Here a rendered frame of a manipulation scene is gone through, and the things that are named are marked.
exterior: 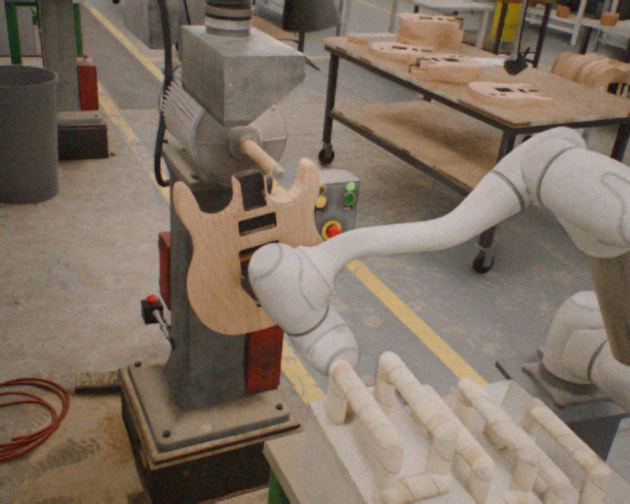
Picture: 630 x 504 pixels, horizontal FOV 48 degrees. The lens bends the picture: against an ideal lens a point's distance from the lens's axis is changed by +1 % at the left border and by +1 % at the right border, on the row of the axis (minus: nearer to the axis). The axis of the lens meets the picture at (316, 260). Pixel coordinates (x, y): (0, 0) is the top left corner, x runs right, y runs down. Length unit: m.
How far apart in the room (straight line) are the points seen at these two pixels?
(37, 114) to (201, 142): 2.69
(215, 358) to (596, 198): 1.37
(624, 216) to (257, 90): 0.73
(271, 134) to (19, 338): 1.83
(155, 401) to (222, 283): 0.88
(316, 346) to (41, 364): 1.98
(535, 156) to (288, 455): 0.73
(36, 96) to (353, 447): 3.56
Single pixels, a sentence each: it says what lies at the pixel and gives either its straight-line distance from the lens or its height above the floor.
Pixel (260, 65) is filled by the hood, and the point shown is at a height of 1.51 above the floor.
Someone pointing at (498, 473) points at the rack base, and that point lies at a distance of 1.23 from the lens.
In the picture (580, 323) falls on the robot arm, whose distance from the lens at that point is 1.89.
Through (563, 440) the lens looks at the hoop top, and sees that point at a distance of 1.31.
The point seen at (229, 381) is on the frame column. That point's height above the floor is 0.37.
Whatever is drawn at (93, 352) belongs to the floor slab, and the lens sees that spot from 3.19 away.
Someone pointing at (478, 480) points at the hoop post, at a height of 1.10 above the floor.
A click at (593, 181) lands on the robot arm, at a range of 1.36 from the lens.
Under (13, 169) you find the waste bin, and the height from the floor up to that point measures 0.23.
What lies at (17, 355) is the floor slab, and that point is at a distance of 3.23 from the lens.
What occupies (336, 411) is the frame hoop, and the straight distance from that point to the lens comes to 1.10.
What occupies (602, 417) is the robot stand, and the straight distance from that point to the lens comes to 2.00.
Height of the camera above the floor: 1.83
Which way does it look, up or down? 28 degrees down
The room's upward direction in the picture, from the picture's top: 6 degrees clockwise
